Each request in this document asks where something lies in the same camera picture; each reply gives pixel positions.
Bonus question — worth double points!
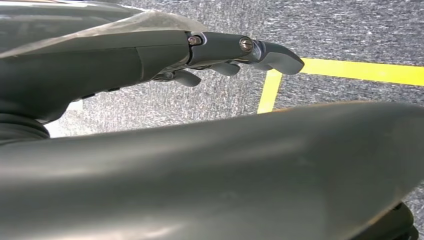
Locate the ribbed grey left arm sleeve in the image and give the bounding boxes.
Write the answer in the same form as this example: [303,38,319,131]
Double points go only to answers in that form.
[0,111,51,147]

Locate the short yellow floor tape strip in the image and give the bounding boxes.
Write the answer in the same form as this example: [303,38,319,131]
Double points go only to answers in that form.
[256,68,283,115]

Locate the long yellow floor tape strip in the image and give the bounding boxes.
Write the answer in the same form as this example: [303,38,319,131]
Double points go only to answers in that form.
[299,57,424,88]

